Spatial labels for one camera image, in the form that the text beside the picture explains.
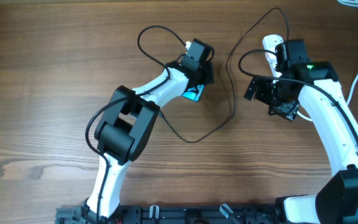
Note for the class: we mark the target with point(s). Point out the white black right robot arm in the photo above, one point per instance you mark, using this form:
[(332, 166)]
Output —
[(315, 87)]

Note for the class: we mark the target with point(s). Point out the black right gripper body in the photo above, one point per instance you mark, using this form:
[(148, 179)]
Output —
[(271, 94)]

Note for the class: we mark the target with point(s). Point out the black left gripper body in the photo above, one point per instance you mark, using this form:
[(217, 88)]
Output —
[(206, 73)]

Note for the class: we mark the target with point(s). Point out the Galaxy S25 smartphone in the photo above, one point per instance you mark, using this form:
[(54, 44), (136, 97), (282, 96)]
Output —
[(194, 94)]

